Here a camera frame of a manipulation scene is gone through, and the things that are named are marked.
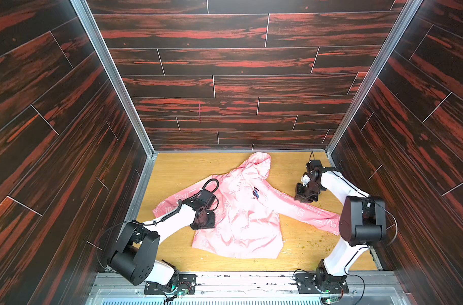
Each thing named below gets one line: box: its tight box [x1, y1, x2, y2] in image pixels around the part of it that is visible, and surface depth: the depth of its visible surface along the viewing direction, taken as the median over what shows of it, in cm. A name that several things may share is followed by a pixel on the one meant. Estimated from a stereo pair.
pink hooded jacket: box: [152, 152, 341, 260], surface depth 90 cm
